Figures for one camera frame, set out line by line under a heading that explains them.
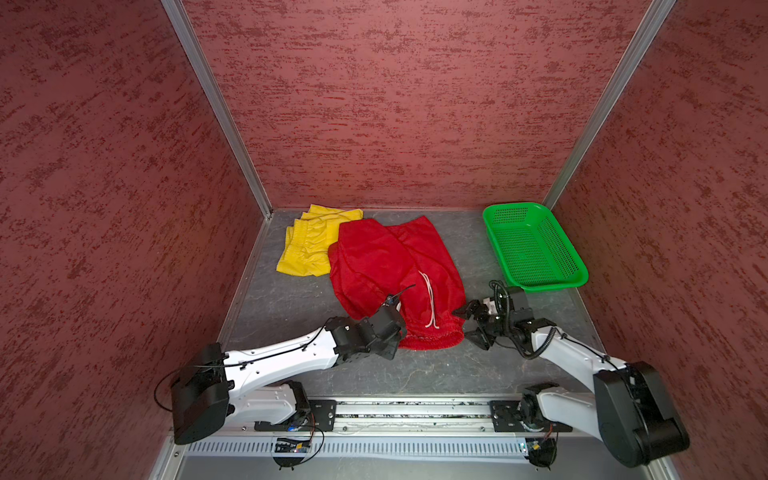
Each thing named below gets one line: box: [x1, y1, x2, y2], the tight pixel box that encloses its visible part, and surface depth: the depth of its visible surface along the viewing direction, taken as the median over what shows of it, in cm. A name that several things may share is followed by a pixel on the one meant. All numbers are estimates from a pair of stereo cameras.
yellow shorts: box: [276, 204, 364, 277], surface depth 109 cm
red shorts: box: [328, 216, 467, 350], surface depth 100 cm
